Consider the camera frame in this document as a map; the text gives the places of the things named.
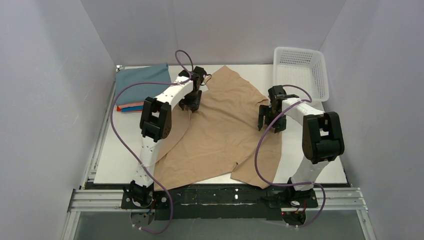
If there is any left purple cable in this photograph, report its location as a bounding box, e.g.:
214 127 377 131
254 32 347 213
109 49 195 236

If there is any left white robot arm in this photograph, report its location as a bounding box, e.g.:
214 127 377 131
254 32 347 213
125 66 207 208

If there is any folded blue t shirt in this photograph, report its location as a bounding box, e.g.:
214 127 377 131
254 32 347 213
120 105 144 113

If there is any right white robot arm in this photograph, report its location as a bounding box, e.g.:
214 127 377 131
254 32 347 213
257 85 345 209

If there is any white plastic basket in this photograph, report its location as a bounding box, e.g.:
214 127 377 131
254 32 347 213
272 46 330 104

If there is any purple cable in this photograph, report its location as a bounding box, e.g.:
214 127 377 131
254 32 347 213
254 84 327 229
109 49 195 236

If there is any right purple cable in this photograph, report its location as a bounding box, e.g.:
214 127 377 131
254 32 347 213
254 84 327 229

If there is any beige t shirt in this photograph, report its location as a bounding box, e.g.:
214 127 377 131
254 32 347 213
154 66 282 191

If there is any folded pink t shirt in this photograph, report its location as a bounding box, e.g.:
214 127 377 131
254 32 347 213
117 101 144 110

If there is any folded grey-blue t shirt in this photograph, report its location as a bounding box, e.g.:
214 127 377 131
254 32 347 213
115 63 172 106

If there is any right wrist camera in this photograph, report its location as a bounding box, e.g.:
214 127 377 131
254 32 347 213
268 85 299 104

